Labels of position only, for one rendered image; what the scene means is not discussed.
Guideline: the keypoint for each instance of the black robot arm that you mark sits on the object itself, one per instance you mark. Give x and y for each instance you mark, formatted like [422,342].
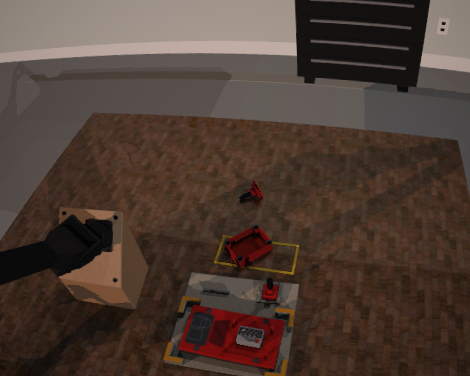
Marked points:
[70,246]

